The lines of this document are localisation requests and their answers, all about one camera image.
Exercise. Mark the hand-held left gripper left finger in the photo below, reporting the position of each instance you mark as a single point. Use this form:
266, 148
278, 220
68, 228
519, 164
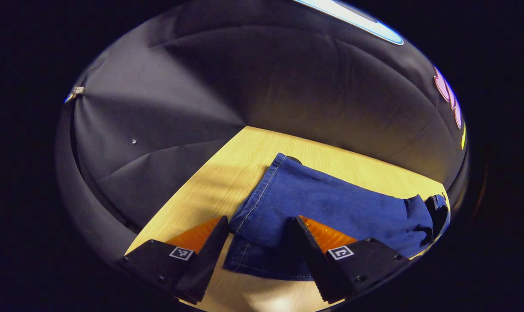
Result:
205, 260

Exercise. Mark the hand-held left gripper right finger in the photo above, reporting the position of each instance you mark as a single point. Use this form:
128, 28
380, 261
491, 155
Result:
311, 260

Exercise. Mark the blue denim jeans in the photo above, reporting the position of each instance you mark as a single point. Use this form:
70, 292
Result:
314, 199

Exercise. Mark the black backdrop cloth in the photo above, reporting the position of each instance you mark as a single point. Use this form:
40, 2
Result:
201, 86

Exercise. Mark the white cloth clip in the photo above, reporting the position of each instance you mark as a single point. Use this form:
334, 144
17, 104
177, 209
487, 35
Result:
77, 91

